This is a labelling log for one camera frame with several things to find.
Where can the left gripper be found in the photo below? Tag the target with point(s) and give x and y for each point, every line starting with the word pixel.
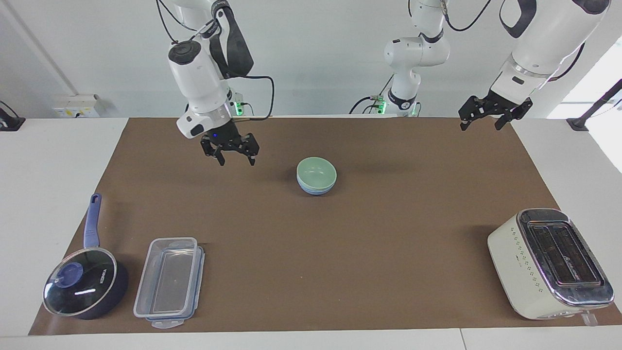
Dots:
pixel 500 101

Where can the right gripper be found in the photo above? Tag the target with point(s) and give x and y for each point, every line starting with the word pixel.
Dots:
pixel 222 136

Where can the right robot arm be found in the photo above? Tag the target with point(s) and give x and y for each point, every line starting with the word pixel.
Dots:
pixel 197 80

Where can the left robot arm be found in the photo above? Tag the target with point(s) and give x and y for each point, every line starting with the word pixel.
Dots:
pixel 544 34

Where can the green bowl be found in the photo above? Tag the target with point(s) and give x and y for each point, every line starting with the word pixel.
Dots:
pixel 317 173

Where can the blue bowl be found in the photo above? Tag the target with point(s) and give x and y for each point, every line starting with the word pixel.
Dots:
pixel 313 191

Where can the black stand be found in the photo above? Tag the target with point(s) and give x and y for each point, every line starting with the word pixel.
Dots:
pixel 595 104
pixel 8 120

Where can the clear container lid blue seal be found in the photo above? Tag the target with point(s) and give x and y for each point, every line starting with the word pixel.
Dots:
pixel 199 272

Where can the clear plastic container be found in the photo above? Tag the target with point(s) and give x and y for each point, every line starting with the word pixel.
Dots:
pixel 167 277

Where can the dark blue saucepan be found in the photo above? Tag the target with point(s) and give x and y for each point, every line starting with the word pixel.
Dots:
pixel 92 221

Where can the cream toaster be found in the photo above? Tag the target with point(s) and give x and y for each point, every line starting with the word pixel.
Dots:
pixel 544 265

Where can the glass pan lid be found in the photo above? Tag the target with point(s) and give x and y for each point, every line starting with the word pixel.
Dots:
pixel 82 284

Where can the white wall socket box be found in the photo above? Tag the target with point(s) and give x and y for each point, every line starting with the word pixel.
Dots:
pixel 75 106

